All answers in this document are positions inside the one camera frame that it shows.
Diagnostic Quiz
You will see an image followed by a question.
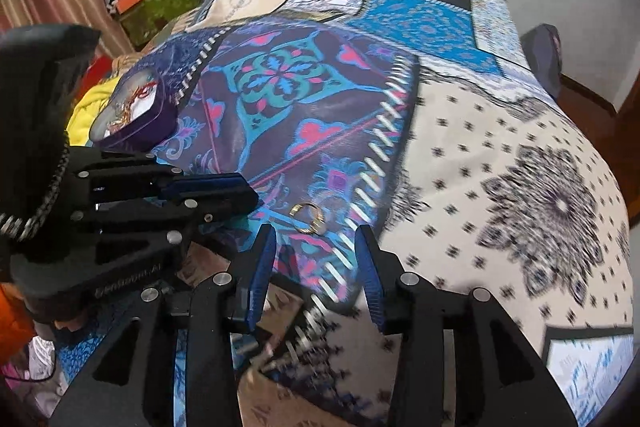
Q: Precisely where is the gold ring pair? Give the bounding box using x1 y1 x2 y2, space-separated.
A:
288 201 329 237

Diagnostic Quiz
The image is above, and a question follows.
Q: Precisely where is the purple heart jewelry box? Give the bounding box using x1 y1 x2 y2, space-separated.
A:
89 69 178 153

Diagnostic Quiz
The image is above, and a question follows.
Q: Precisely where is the yellow cartoon blanket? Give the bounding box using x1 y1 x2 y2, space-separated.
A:
66 76 120 146

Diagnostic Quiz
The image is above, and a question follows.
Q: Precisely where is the red box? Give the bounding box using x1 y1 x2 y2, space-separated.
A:
75 55 112 101

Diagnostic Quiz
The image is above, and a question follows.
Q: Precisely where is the patchwork patterned bedspread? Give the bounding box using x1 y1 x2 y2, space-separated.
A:
134 0 634 426

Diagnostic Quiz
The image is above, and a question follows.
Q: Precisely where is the green patterned bag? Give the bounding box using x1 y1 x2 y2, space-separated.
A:
118 0 202 50

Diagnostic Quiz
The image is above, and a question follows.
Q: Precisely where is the dark grey bag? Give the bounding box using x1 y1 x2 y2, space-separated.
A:
521 24 563 101

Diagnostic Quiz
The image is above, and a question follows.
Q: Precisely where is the brown wooden door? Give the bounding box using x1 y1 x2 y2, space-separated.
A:
611 79 640 227

